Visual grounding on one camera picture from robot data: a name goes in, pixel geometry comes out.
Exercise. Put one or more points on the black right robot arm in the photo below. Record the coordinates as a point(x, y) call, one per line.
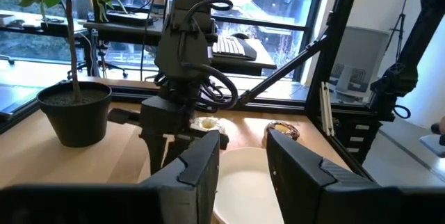
point(180, 43)

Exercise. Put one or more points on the grey phone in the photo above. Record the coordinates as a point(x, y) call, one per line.
point(432, 144)

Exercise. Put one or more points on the white iced donut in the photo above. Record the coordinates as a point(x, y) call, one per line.
point(208, 124)

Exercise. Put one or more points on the black computer keyboard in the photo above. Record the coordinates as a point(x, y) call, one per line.
point(229, 46)

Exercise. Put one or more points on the green leafy plant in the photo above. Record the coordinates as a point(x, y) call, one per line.
point(71, 43)

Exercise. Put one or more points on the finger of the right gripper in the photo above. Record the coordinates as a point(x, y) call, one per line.
point(155, 151)
point(175, 147)

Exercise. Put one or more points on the black plant pot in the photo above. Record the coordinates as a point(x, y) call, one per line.
point(76, 123)

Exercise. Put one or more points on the black computer mouse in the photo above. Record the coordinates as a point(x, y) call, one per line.
point(240, 36)

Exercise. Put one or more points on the white box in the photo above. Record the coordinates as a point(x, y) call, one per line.
point(361, 50)

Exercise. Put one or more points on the person's hand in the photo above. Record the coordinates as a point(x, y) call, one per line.
point(442, 126)

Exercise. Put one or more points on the dark grey desk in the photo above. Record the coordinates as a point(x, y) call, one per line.
point(243, 65)

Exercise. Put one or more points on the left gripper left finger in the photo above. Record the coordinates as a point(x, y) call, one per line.
point(194, 182)

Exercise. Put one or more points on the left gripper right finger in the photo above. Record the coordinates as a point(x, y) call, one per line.
point(295, 182)

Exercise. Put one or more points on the white round plate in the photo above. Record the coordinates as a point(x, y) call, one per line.
point(243, 189)

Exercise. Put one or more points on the silver aluminium extrusion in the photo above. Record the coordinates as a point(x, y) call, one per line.
point(327, 112)

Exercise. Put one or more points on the black aluminium table frame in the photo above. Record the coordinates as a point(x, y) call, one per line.
point(333, 43)

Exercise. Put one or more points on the black drawer unit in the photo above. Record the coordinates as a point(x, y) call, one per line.
point(344, 147)

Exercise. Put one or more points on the black window frame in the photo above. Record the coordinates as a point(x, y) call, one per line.
point(313, 1)

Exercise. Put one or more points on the black office chair base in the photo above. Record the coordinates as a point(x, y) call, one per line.
point(104, 65)

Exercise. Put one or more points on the black tripod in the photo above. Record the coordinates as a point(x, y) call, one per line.
point(401, 18)

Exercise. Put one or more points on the chocolate iced donut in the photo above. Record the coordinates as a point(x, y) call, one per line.
point(285, 128)

